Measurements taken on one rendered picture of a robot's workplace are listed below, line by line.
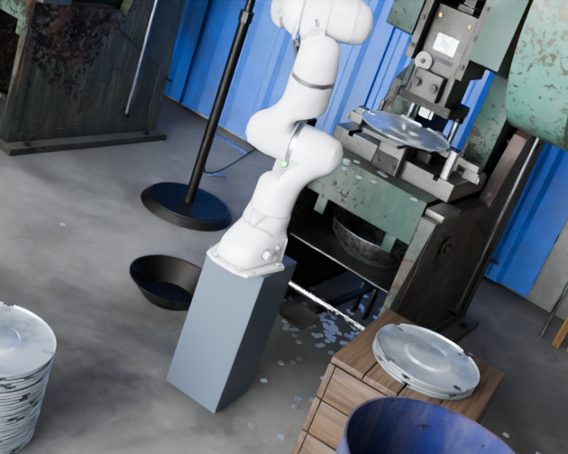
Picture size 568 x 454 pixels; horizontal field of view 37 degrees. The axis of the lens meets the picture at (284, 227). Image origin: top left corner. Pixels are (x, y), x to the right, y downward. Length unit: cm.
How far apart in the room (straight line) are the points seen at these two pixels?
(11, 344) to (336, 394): 81
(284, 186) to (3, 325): 76
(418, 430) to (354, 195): 95
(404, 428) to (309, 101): 79
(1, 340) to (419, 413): 95
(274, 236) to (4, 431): 80
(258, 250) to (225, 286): 15
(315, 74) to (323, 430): 92
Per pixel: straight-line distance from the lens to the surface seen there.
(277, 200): 216
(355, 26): 204
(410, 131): 266
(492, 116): 288
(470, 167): 272
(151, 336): 264
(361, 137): 272
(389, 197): 259
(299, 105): 204
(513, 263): 395
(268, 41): 441
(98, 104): 387
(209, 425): 237
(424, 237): 250
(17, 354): 201
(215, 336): 231
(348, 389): 218
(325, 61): 199
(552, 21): 223
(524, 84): 232
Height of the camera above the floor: 142
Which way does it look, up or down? 23 degrees down
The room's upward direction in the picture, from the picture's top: 20 degrees clockwise
